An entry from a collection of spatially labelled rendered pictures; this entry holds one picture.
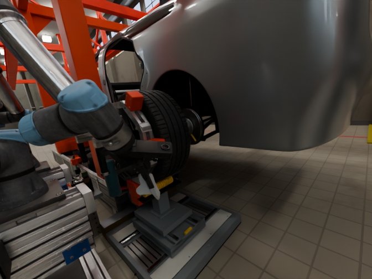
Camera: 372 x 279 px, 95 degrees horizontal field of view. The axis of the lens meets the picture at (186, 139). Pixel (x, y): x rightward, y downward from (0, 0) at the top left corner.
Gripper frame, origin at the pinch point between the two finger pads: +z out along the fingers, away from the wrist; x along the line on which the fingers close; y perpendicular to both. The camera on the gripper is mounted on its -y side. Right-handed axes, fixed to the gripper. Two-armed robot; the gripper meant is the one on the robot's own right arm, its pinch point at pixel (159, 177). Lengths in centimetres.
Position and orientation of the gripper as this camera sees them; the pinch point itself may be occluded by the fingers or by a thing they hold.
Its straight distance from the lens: 58.5
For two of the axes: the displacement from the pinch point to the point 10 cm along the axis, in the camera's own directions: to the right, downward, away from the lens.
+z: 2.9, 6.6, 6.9
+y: -9.4, 3.4, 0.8
